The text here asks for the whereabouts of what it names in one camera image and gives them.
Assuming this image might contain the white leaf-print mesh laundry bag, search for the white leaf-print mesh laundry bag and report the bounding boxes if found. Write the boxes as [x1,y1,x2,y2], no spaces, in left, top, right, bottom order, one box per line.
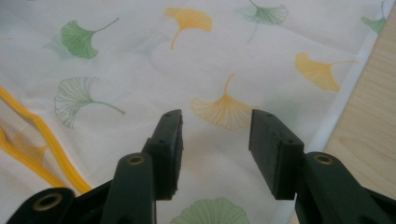
[0,0,396,224]

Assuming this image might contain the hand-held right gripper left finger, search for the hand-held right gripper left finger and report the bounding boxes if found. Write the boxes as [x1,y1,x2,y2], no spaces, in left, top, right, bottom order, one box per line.
[101,108,185,224]

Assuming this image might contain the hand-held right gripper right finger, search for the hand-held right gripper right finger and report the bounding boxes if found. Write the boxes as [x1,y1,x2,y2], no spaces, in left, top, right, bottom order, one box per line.
[248,108,394,224]

